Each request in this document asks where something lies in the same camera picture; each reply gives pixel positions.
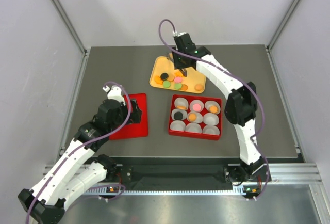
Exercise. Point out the black sandwich cookie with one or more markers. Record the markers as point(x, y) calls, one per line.
point(164, 76)
point(178, 116)

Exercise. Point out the orange round cookie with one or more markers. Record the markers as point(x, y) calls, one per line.
point(191, 117)

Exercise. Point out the yellow tray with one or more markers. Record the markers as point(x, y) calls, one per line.
point(162, 65)

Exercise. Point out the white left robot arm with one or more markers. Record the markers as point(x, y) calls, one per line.
point(48, 200)

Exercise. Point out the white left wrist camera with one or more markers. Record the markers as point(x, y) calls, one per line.
point(114, 93)

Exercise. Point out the orange flower cookie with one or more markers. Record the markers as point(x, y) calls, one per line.
point(213, 109)

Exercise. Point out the yellow fish cookie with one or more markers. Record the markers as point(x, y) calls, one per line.
point(178, 74)

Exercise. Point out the red box lid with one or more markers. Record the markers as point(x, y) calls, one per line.
point(137, 126)

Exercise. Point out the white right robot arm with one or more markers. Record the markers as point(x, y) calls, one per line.
point(241, 103)

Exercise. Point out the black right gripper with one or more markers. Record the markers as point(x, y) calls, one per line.
point(177, 64)

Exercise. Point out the brown chip cookie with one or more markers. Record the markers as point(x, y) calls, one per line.
point(184, 87)

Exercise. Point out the red cookie box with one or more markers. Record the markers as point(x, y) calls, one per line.
point(190, 98)

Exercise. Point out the pink sandwich cookie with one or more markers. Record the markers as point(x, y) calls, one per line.
point(178, 79)
point(197, 107)

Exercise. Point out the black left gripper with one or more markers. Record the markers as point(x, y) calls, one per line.
point(135, 116)

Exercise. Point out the green sandwich cookie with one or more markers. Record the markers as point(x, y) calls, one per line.
point(178, 86)
point(166, 84)

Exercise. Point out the metal tongs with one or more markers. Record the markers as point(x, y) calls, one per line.
point(169, 57)

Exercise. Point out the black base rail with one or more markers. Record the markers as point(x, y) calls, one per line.
point(186, 174)

